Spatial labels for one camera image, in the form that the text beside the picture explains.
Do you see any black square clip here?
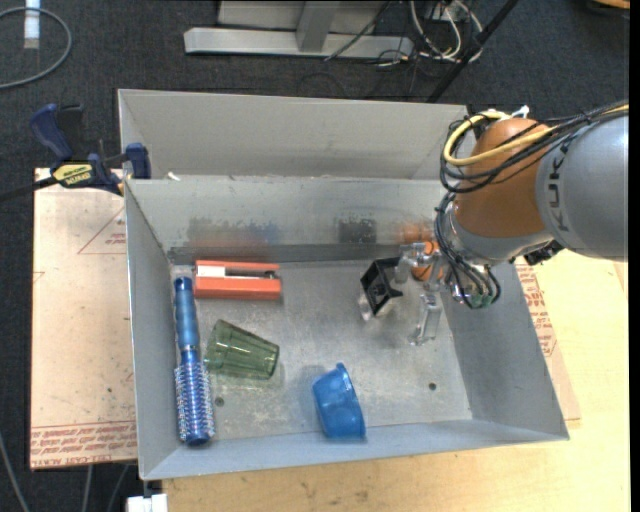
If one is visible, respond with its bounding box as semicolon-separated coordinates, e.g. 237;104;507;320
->
359;258;404;317

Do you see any blue plastic cup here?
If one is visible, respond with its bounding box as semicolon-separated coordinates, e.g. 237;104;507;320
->
311;361;368;442

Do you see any brown cardboard board red print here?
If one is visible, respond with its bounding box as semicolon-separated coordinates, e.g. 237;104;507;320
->
29;167;584;472

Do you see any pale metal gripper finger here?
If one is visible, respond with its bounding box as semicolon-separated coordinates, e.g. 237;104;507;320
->
357;263;405;322
408;293;443;348

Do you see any orange ball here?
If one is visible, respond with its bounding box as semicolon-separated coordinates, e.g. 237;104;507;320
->
408;241;446;282

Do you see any blue hair brush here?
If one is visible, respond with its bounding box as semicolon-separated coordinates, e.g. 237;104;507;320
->
172;276;217;448

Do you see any grey metal bin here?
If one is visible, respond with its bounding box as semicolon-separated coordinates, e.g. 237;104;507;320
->
117;88;571;482

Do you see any orange and white stapler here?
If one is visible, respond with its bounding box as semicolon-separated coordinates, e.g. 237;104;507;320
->
193;258;283;302

